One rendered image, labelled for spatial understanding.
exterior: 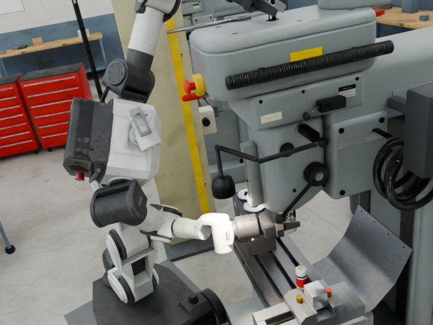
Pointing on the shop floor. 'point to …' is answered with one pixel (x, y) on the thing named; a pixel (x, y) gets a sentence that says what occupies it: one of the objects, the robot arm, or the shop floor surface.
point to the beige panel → (175, 129)
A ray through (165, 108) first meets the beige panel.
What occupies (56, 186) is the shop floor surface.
